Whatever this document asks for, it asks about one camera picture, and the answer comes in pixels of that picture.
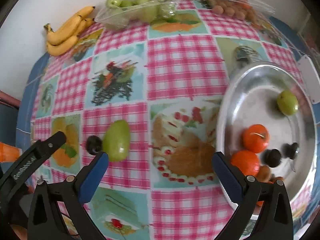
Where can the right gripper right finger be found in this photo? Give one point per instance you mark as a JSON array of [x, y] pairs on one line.
[[275, 217]]

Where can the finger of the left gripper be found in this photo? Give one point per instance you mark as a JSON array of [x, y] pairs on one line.
[[13, 181]]

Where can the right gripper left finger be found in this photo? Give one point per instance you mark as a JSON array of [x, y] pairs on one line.
[[45, 219]]

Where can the brown kiwi fruit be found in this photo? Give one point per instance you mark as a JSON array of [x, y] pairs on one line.
[[264, 174]]

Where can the dark plum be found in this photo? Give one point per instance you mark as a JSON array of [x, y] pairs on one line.
[[272, 158], [291, 151], [93, 145]]

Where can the dark plum front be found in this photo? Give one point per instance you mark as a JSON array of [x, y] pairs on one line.
[[291, 151]]

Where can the large green mango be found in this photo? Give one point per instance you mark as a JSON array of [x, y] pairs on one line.
[[116, 141]]

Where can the small green apple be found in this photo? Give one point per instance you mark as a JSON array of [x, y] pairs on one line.
[[287, 102]]

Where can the bag of green fruits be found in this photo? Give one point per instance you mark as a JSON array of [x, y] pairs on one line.
[[118, 14]]

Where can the orange plastic cup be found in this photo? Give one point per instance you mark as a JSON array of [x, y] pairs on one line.
[[8, 153]]

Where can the blue under cloth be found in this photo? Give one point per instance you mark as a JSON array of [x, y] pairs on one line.
[[23, 129]]

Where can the silver metal tray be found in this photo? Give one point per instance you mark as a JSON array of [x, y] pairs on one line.
[[265, 94]]

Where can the banana bunch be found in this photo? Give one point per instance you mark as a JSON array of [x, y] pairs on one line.
[[60, 41]]

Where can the checkered picture tablecloth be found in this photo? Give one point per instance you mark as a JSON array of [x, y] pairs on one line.
[[167, 81]]

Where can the bag of brown longans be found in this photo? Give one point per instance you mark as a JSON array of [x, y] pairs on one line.
[[250, 10]]

